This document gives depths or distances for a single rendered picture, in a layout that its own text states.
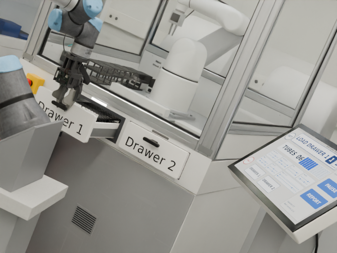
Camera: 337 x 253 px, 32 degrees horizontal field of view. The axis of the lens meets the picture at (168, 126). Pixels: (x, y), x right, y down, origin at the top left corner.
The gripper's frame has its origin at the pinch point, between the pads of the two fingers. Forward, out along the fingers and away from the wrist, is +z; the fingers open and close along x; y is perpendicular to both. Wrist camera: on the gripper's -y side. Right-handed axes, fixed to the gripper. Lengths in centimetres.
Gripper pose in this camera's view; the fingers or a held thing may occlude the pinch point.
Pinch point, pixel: (63, 106)
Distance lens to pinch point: 222.9
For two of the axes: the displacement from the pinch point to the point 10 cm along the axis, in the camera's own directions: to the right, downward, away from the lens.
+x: 8.0, 4.2, -4.3
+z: -3.9, 9.1, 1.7
